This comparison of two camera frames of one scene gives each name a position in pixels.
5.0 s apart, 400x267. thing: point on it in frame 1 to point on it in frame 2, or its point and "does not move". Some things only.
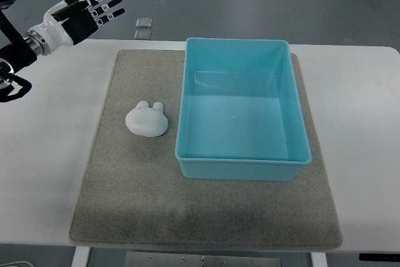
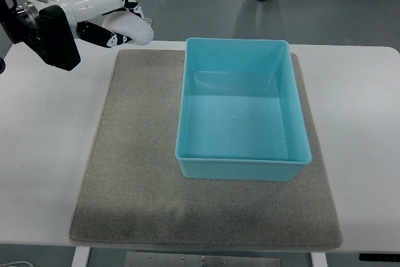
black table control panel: [379, 257] does not move
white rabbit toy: [145, 121] to [130, 25]
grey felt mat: [133, 194] does not move
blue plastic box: [239, 115] does not move
